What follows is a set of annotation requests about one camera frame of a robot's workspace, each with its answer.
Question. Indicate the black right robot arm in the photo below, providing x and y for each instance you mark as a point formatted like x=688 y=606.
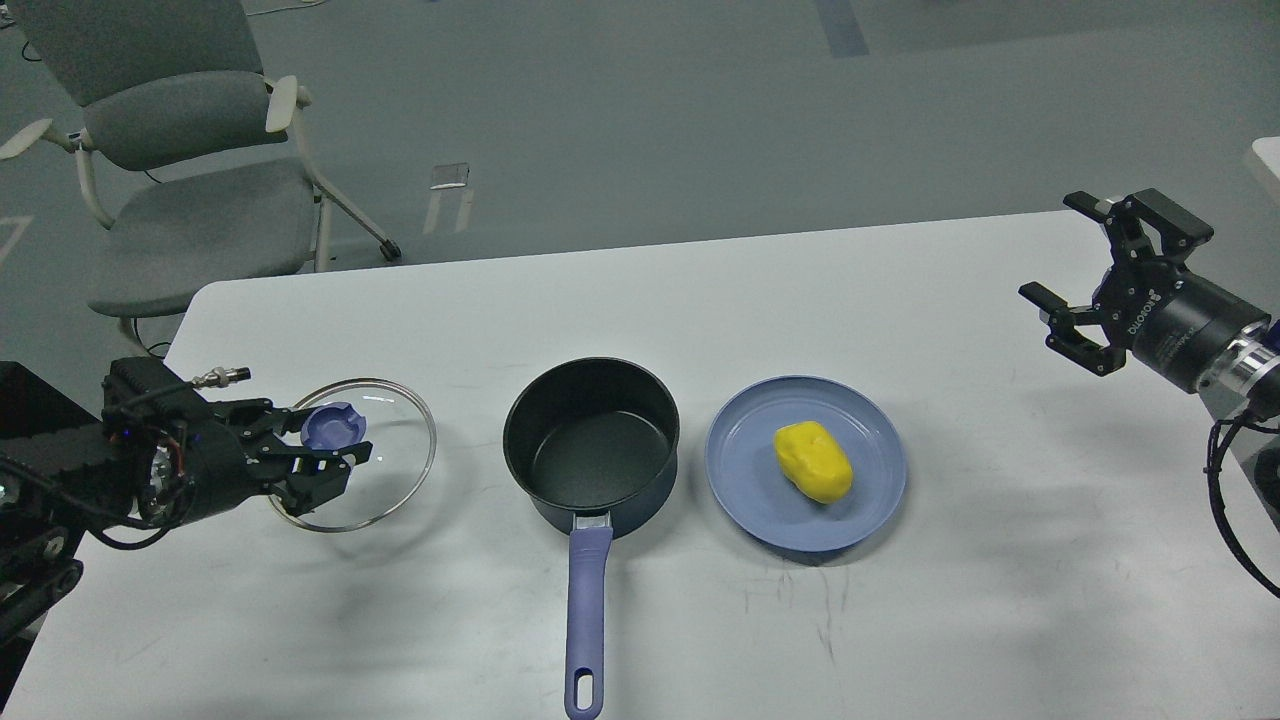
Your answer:
x=1249 y=370

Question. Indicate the white table edge right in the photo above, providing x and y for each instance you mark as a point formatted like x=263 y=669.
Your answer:
x=1263 y=159

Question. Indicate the dark blue saucepan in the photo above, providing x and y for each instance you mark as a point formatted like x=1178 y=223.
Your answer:
x=593 y=442

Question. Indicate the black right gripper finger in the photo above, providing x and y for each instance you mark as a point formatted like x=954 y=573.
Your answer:
x=1144 y=229
x=1063 y=324

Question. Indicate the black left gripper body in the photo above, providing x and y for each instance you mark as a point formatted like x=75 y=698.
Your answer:
x=203 y=461

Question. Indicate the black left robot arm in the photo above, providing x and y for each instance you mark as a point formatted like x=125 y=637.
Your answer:
x=68 y=474

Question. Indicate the grey office chair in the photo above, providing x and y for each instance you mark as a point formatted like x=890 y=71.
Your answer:
x=159 y=83

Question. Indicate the blue plate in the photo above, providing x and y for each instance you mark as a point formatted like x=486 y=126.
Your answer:
x=748 y=484

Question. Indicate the yellow potato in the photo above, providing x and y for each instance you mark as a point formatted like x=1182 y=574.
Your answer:
x=814 y=462

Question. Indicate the glass lid with blue knob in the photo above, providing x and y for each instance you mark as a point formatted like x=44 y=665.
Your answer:
x=402 y=434

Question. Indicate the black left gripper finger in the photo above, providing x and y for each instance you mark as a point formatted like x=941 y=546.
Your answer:
x=302 y=479
x=251 y=420

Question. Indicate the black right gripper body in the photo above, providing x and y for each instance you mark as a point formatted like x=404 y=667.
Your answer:
x=1178 y=324

